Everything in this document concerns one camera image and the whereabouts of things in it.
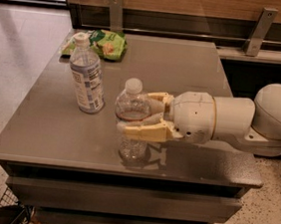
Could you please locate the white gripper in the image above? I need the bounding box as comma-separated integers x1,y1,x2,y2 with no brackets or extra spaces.
116,92,216,144

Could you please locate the clear water bottle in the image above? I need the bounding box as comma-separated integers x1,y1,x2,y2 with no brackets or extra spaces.
115,78,150,162

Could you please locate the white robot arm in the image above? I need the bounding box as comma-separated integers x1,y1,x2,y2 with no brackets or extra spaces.
117,83,281,157

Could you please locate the green rice chip bag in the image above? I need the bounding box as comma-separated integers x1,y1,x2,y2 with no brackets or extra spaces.
60,29,128,62

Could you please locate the blue labelled drink bottle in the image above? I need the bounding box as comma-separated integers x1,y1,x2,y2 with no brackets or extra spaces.
70,32,105,114

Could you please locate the upper grey drawer front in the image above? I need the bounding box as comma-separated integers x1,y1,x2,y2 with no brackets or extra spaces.
7,176,241,223

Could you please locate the grey drawer cabinet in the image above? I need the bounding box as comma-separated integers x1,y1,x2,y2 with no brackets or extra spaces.
0,35,262,224

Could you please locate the horizontal metal rail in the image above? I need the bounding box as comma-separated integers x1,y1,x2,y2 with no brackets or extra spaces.
74,23,281,48

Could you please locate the left metal bracket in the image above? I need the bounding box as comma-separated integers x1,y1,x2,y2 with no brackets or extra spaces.
109,0,124,32

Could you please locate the metal bracket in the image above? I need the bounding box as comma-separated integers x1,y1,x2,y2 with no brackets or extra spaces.
109,0,124,32
243,7,278,57

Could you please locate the right metal bracket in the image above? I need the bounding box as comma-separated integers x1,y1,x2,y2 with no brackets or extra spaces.
243,7,278,57

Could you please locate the black wire basket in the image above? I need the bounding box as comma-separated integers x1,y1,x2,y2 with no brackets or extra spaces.
0,178,37,224

